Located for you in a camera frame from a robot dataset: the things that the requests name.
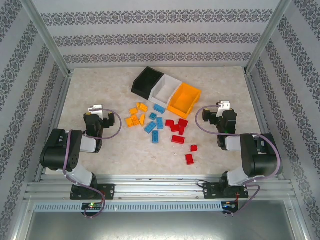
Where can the yellow lego brick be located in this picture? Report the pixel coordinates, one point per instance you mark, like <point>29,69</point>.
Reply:
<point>143,107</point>
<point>135,120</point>
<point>129,122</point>
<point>133,111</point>

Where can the yellow sloped lego piece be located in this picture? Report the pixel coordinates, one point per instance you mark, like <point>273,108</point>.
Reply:
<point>142,120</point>

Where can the small red lego brick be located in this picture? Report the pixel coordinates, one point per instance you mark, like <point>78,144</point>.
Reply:
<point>193,148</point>

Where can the small blue lego brick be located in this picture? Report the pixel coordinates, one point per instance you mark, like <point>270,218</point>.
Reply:
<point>152,116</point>

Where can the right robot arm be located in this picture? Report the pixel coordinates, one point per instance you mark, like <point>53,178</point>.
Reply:
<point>262,160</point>

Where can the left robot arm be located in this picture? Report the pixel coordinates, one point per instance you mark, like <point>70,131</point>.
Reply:
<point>60,150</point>

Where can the orange plastic bin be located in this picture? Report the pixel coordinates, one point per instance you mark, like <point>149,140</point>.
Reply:
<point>183,100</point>

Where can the white plastic bin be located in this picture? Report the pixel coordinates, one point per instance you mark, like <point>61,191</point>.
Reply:
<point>165,91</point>

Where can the black plastic bin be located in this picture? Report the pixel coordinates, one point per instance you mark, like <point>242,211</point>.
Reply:
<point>146,82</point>

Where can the grey metal sheet panel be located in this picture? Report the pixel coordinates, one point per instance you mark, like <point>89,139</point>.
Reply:
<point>160,227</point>

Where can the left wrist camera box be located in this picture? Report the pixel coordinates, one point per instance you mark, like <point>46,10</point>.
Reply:
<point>98,111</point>

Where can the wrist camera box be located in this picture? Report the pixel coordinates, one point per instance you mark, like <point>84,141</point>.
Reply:
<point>98,111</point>
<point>225,106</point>

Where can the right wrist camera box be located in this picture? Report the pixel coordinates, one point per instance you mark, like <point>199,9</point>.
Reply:
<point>225,106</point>

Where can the aluminium side rail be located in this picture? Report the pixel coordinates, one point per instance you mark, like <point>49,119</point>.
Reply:
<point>56,120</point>
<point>260,117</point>

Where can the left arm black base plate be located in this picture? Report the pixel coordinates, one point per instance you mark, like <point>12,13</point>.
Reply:
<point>108,191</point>

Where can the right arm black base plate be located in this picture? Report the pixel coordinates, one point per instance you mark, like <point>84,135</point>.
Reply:
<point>211,191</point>

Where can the aluminium mounting rail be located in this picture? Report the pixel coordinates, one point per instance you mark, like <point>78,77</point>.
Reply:
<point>160,190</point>

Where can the aluminium frame post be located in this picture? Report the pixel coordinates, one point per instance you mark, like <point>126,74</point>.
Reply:
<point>45,32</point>
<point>268,35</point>

